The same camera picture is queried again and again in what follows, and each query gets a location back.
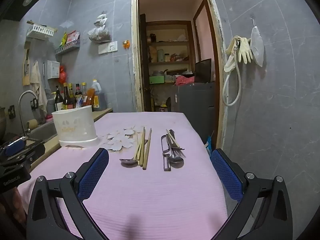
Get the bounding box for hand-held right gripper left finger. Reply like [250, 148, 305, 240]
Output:
[26, 147, 110, 240]

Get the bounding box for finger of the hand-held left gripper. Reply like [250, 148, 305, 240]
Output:
[4, 138, 27, 156]
[9, 142, 46, 166]

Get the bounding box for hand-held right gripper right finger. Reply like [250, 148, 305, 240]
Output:
[211, 148, 293, 240]

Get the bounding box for metal spoon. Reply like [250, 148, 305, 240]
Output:
[167, 129, 185, 169]
[119, 155, 140, 167]

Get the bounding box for white plastic utensil holder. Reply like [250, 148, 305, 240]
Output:
[52, 105, 101, 148]

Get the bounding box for metal peeler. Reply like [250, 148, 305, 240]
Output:
[161, 134, 172, 172]

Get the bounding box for person's left hand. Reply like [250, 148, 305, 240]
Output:
[0, 187, 27, 230]

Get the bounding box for steel sink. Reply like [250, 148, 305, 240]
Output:
[26, 121, 58, 142]

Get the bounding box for blue white packet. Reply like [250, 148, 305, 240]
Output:
[205, 135, 213, 156]

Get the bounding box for white flower paper cutouts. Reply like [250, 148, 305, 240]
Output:
[99, 124, 144, 152]

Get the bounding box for steel faucet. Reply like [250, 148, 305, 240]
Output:
[18, 90, 39, 138]

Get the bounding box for dark pump bottle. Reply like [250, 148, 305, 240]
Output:
[54, 86, 64, 111]

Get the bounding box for pink table cloth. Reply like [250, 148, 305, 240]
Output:
[19, 112, 228, 240]

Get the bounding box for tall soy sauce bottle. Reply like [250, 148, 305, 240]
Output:
[62, 82, 71, 110]

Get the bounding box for dark bottle yellow cap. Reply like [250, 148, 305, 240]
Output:
[69, 83, 76, 109]

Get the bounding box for wooden cutting board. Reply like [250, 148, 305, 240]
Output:
[22, 47, 32, 86]

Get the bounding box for beige hanging towel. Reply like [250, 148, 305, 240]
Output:
[30, 60, 48, 113]

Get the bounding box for dark bottle red label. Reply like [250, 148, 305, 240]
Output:
[75, 83, 83, 103]

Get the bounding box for chili powder bag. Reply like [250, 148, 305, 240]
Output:
[85, 88, 96, 107]

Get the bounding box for cooking oil jug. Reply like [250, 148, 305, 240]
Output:
[91, 79, 107, 112]

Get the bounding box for grey cabinet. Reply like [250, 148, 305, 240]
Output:
[170, 81, 216, 141]

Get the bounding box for red plastic bag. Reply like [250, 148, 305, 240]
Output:
[59, 65, 68, 84]

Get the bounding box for red cloth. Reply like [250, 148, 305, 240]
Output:
[175, 75, 196, 86]

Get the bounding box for black monitor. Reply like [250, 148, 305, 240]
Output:
[194, 58, 212, 84]

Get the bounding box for cream rubber glove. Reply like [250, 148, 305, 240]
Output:
[223, 36, 241, 73]
[238, 37, 254, 64]

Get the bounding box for red seasoning packet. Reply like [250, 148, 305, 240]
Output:
[66, 30, 80, 43]

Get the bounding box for white mesh bag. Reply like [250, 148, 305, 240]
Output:
[250, 17, 265, 68]

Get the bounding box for hanging clear plastic bag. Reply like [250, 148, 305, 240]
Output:
[87, 12, 112, 43]

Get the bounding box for wooden shelf unit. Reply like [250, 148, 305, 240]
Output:
[140, 13, 196, 112]

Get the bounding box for black range hood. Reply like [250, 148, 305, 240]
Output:
[0, 0, 57, 22]

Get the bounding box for white wall box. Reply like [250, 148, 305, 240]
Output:
[47, 60, 61, 79]

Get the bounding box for white hose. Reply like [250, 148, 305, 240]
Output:
[222, 40, 243, 107]

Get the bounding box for wooden door frame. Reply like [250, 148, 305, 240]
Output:
[131, 0, 228, 153]

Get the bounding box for thin white cable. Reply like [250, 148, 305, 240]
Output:
[126, 49, 135, 106]

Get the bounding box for grey wall rack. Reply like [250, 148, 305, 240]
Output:
[54, 39, 81, 56]

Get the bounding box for white wall basket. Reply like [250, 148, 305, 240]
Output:
[26, 20, 55, 39]

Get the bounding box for white wall switch socket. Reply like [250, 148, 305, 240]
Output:
[98, 41, 118, 55]

